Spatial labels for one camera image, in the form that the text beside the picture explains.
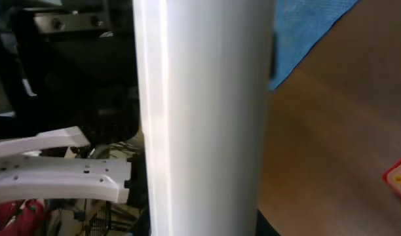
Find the red and yellow tip box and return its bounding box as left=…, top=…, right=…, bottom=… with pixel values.
left=381, top=150, right=401, bottom=206

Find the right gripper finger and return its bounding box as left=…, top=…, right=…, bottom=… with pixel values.
left=255, top=209, right=282, bottom=236

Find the blue cloth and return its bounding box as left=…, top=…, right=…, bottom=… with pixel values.
left=268, top=0, right=360, bottom=91

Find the white pipette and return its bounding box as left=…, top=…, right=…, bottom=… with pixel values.
left=131, top=0, right=277, bottom=236

